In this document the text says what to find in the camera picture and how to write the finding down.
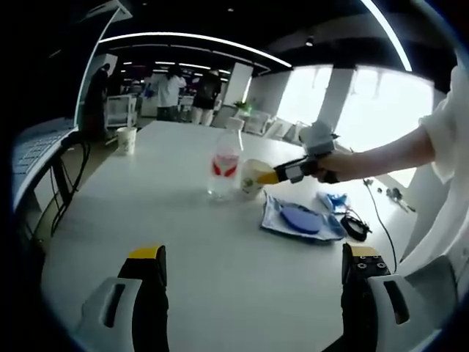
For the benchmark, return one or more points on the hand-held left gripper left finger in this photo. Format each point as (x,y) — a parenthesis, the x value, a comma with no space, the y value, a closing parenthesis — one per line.
(146,293)

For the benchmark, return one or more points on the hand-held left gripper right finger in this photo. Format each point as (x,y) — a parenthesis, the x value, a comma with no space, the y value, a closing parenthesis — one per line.
(357,293)

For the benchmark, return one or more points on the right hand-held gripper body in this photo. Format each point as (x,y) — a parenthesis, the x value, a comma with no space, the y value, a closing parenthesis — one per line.
(318,141)

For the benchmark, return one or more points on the paper cup with green print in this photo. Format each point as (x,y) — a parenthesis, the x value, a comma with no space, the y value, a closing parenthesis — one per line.
(126,141)
(253,183)

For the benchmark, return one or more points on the clear packet with blue disc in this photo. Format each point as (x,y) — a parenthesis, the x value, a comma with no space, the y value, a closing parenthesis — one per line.
(297,218)

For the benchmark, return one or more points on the blue and pink packet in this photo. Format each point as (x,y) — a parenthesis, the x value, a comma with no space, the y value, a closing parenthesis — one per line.
(333,201)

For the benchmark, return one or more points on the clear plastic water bottle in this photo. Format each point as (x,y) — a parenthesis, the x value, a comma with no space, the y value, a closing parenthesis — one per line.
(225,165)

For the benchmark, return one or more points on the group of white chairs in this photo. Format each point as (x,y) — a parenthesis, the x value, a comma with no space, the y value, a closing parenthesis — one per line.
(256,122)

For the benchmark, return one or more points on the person's right hand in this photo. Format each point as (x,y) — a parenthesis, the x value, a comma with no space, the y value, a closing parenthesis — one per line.
(335,168)

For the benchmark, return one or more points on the green potted plant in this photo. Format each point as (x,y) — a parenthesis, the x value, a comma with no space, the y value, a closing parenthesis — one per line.
(243,106)

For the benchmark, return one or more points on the white table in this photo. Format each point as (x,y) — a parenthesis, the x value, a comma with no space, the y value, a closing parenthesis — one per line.
(201,238)

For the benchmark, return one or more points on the white square pillar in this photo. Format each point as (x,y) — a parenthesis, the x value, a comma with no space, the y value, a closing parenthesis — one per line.
(238,84)

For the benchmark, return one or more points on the black ceiling spotlight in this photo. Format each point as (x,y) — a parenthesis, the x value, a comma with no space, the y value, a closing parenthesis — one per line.
(309,41)

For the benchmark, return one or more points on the person's white shirt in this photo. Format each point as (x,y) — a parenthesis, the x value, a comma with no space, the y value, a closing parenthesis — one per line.
(450,146)

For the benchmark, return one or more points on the long curved ceiling light strip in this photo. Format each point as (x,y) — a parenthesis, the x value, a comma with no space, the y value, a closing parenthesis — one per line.
(194,38)

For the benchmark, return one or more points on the white storage cabinet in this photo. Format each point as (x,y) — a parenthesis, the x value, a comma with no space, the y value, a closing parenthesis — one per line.
(121,110)

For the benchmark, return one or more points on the grey side desk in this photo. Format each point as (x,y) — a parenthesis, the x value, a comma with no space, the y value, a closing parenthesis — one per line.
(40,146)

